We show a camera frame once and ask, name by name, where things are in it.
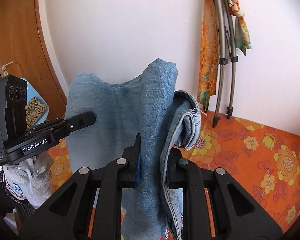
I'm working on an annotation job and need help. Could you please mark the blue denim pants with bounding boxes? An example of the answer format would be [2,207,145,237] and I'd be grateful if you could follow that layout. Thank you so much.
[65,59,201,239]

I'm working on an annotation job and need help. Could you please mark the left forearm dark sleeve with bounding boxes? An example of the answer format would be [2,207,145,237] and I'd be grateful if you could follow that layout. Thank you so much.
[0,171,36,223]

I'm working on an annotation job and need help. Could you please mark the left gloved hand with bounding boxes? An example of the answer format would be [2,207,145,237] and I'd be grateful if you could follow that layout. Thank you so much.
[3,151,53,209]

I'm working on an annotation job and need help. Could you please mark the leopard print cushion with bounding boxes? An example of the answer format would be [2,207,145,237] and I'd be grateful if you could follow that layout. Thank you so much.
[25,97,47,128]

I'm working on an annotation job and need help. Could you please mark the orange floral bedspread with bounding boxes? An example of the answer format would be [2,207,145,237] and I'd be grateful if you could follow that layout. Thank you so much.
[46,110,300,240]

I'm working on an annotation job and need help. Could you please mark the wooden door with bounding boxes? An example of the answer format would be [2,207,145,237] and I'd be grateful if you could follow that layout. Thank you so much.
[0,0,67,120]

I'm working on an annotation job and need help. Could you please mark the orange patterned scarf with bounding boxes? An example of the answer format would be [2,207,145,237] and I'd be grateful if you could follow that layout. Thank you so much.
[197,0,251,113]

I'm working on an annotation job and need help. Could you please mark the silver tripod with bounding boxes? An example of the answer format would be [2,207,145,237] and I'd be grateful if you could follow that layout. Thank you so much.
[212,0,238,127]

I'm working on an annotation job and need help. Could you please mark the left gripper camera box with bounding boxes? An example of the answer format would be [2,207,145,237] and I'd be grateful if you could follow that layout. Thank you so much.
[0,74,27,148]

